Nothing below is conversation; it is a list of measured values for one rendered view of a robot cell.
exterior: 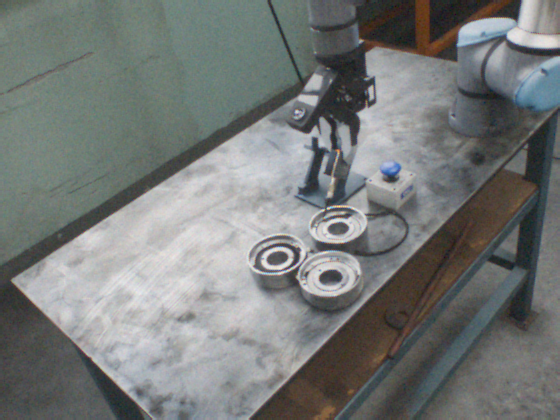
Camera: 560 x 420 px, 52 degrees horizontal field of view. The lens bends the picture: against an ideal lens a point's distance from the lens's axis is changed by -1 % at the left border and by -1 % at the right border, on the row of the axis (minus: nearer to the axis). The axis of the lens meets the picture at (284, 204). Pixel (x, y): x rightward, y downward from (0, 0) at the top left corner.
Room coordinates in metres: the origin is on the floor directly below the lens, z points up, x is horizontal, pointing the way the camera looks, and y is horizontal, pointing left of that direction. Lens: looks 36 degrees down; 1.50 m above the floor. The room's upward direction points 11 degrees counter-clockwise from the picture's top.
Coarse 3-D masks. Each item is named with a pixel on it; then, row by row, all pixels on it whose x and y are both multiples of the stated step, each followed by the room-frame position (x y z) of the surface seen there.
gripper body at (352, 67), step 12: (360, 48) 0.90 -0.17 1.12; (324, 60) 0.86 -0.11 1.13; (336, 60) 0.85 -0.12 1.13; (348, 60) 0.85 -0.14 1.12; (360, 60) 0.89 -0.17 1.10; (348, 72) 0.88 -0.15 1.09; (360, 72) 0.89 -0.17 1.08; (348, 84) 0.88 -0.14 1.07; (360, 84) 0.87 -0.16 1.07; (372, 84) 0.88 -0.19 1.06; (336, 96) 0.85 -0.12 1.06; (348, 96) 0.85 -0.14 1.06; (360, 96) 0.88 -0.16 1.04; (336, 108) 0.86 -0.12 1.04; (360, 108) 0.88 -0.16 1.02
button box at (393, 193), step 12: (372, 180) 0.91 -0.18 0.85; (384, 180) 0.90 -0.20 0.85; (396, 180) 0.89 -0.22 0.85; (408, 180) 0.88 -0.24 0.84; (372, 192) 0.90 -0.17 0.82; (384, 192) 0.87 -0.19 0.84; (396, 192) 0.86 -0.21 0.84; (408, 192) 0.88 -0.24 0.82; (384, 204) 0.87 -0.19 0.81; (396, 204) 0.85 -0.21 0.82
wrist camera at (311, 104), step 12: (324, 72) 0.87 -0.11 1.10; (336, 72) 0.86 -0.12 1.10; (312, 84) 0.87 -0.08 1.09; (324, 84) 0.85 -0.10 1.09; (336, 84) 0.85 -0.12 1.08; (300, 96) 0.86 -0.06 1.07; (312, 96) 0.84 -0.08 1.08; (324, 96) 0.83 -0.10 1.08; (300, 108) 0.83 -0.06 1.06; (312, 108) 0.82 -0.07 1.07; (324, 108) 0.83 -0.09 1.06; (288, 120) 0.83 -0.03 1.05; (300, 120) 0.81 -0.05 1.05; (312, 120) 0.82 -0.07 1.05
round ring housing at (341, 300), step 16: (320, 256) 0.73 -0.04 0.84; (336, 256) 0.73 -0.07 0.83; (352, 256) 0.71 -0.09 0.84; (304, 272) 0.71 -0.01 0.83; (320, 272) 0.70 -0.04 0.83; (336, 272) 0.70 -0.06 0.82; (304, 288) 0.66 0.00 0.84; (320, 288) 0.66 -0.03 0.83; (336, 288) 0.66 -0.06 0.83; (352, 288) 0.64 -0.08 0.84; (320, 304) 0.64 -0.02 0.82; (336, 304) 0.63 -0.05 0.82
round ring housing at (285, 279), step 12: (264, 240) 0.80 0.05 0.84; (276, 240) 0.80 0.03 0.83; (288, 240) 0.80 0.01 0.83; (300, 240) 0.78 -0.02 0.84; (252, 252) 0.78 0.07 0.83; (276, 252) 0.77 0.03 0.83; (288, 252) 0.76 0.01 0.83; (300, 252) 0.76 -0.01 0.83; (252, 264) 0.75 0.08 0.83; (264, 264) 0.75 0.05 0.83; (288, 264) 0.73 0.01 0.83; (300, 264) 0.72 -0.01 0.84; (252, 276) 0.73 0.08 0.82; (264, 276) 0.71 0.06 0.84; (276, 276) 0.70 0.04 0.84; (288, 276) 0.70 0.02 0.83; (276, 288) 0.71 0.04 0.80
